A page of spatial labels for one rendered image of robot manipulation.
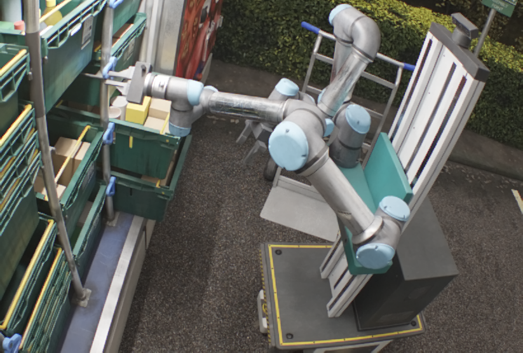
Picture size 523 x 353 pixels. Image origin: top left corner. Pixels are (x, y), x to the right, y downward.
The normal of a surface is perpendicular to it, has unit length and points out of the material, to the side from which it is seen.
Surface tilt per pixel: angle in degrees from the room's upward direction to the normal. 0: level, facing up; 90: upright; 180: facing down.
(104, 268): 0
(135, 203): 97
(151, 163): 95
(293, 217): 0
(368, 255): 94
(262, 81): 8
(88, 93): 93
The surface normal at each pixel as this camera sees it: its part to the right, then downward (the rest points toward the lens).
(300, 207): 0.18, -0.76
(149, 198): -0.11, 0.66
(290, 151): -0.56, 0.38
